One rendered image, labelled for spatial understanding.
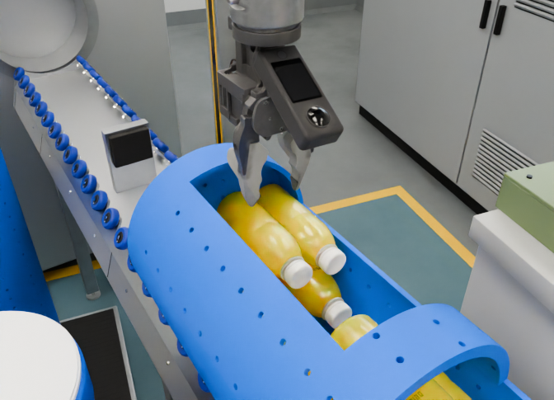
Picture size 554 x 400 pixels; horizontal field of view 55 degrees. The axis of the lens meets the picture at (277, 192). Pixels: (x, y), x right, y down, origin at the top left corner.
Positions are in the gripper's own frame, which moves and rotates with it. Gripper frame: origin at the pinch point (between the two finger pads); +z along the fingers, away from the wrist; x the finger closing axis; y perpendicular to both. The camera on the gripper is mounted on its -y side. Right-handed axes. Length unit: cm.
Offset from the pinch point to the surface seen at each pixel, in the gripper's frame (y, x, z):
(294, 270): -1.4, -2.0, 13.0
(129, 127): 60, 0, 18
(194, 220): 6.8, 8.3, 5.3
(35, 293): 83, 28, 74
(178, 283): 2.6, 13.0, 10.6
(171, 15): 433, -162, 116
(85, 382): 6.0, 26.4, 24.6
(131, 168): 60, 1, 29
